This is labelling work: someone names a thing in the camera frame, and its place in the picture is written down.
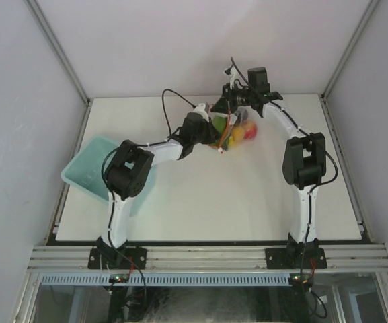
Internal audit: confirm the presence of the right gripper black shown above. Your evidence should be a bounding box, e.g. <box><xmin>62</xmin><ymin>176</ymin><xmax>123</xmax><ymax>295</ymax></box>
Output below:
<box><xmin>210</xmin><ymin>82</ymin><xmax>254</xmax><ymax>115</ymax></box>

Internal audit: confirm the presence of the clear zip top bag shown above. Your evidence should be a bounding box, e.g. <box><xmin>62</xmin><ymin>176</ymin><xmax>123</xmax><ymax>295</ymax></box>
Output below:
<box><xmin>208</xmin><ymin>107</ymin><xmax>258</xmax><ymax>153</ymax></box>

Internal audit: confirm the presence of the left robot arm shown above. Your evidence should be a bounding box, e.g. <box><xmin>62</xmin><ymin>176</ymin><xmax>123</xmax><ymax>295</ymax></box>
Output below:
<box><xmin>96</xmin><ymin>108</ymin><xmax>219</xmax><ymax>269</ymax></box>

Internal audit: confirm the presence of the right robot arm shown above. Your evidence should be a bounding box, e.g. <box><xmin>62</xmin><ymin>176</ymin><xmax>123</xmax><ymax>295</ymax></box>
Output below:
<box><xmin>211</xmin><ymin>63</ymin><xmax>327</xmax><ymax>268</ymax></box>

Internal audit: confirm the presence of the fake green vegetable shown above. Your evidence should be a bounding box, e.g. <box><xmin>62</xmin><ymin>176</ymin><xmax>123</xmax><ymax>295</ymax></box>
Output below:
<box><xmin>212</xmin><ymin>115</ymin><xmax>229</xmax><ymax>150</ymax></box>

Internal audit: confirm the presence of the fake orange fruit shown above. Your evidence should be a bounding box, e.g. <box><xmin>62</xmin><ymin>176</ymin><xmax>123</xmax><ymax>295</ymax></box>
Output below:
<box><xmin>231</xmin><ymin>125</ymin><xmax>245</xmax><ymax>143</ymax></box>

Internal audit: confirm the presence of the fake red yellow apple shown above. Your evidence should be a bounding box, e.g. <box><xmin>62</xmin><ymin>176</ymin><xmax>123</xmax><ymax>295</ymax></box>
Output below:
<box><xmin>242</xmin><ymin>120</ymin><xmax>258</xmax><ymax>140</ymax></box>

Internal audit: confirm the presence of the teal plastic bin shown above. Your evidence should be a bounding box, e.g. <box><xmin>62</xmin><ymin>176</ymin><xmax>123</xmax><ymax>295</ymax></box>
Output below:
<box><xmin>61</xmin><ymin>135</ymin><xmax>157</xmax><ymax>217</ymax></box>

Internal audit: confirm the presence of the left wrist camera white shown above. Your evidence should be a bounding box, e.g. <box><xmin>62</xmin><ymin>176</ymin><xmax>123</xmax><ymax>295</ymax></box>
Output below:
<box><xmin>192</xmin><ymin>103</ymin><xmax>210</xmax><ymax>122</ymax></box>

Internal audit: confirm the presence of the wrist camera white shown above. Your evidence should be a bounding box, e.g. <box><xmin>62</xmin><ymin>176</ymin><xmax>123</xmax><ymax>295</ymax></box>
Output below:
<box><xmin>224</xmin><ymin>65</ymin><xmax>239</xmax><ymax>89</ymax></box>
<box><xmin>192</xmin><ymin>103</ymin><xmax>210</xmax><ymax>122</ymax></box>

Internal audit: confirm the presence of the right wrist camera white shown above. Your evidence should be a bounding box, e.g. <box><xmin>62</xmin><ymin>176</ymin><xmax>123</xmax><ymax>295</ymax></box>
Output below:
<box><xmin>224</xmin><ymin>65</ymin><xmax>239</xmax><ymax>89</ymax></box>

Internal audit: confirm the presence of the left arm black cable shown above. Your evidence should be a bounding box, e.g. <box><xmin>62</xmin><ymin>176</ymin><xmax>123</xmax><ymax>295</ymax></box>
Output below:
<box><xmin>161</xmin><ymin>88</ymin><xmax>198</xmax><ymax>139</ymax></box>

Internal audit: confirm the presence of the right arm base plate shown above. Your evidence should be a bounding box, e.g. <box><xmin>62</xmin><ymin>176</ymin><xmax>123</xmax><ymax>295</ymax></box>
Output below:
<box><xmin>265</xmin><ymin>248</ymin><xmax>328</xmax><ymax>269</ymax></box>

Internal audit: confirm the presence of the blue slotted cable duct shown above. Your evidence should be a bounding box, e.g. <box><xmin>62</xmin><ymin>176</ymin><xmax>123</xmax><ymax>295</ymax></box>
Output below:
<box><xmin>41</xmin><ymin>273</ymin><xmax>290</xmax><ymax>287</ymax></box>

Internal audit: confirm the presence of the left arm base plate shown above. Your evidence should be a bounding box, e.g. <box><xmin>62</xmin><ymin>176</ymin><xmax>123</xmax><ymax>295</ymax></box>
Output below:
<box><xmin>87</xmin><ymin>247</ymin><xmax>147</xmax><ymax>270</ymax></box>

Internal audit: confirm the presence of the aluminium rail frame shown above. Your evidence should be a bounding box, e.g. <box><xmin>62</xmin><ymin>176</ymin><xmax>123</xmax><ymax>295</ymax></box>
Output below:
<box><xmin>28</xmin><ymin>244</ymin><xmax>388</xmax><ymax>273</ymax></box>

